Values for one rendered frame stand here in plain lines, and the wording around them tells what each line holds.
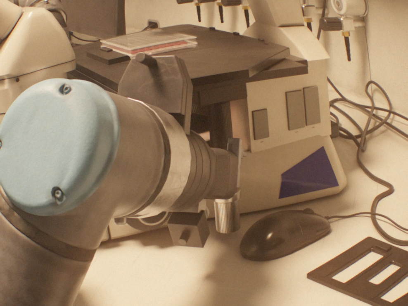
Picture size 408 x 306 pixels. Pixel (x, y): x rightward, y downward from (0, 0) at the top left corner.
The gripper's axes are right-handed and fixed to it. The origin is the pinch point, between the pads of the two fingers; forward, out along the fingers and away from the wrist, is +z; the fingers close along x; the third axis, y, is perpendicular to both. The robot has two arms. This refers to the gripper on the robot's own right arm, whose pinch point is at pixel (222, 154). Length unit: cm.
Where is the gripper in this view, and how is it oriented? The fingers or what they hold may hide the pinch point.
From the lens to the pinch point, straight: 75.3
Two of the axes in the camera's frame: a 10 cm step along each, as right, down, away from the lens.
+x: 9.4, 0.4, -3.4
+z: 3.4, 0.9, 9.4
